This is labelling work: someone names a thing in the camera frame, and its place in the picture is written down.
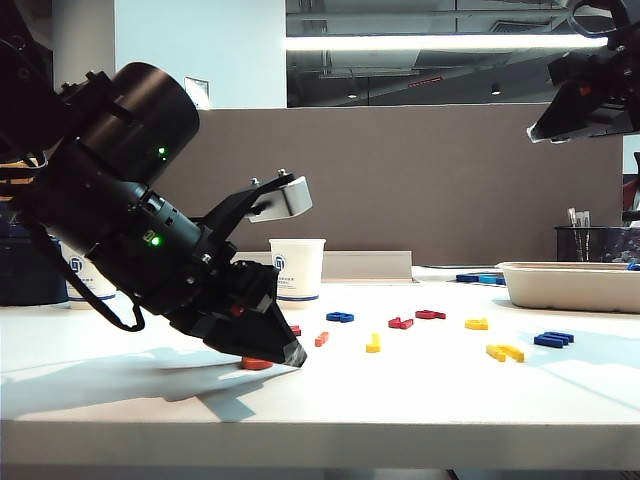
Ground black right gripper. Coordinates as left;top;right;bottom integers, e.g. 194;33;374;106
526;48;640;146

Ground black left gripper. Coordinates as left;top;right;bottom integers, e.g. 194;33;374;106
167;258;307;371

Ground white paper cup blue logo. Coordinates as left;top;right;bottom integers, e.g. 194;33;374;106
58;243;119;311
268;238;327;303

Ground blue letter m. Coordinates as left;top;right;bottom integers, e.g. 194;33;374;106
532;331;575;349

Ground yellow letter n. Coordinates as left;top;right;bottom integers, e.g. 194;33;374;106
485;343;526;364

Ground red and black chair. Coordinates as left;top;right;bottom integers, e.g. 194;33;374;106
621;152;640;224

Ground black mesh pen holder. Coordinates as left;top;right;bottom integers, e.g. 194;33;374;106
553;226;609;264

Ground beige pulp tray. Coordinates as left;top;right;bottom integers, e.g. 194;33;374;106
496;261;640;315

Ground brown desk partition panel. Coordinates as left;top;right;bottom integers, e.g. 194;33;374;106
162;103;625;269

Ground ceiling light strip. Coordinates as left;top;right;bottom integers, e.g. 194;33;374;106
284;33;610;51

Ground teal card with magnet letters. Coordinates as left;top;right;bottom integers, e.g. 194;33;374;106
455;272;507;287

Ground dark navy case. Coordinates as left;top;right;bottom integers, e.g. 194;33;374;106
0;234;70;307

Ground yellow-edged box navy end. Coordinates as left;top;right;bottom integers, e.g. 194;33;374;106
0;199;32;237

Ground beige cable tray flap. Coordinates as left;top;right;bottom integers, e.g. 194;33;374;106
233;251;414;284

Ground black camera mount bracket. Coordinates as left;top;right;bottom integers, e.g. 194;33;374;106
202;169;296;239

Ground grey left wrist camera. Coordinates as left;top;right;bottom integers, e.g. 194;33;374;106
247;175;314;224

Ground silver wall plate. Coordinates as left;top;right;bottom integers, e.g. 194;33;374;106
183;76;210;110

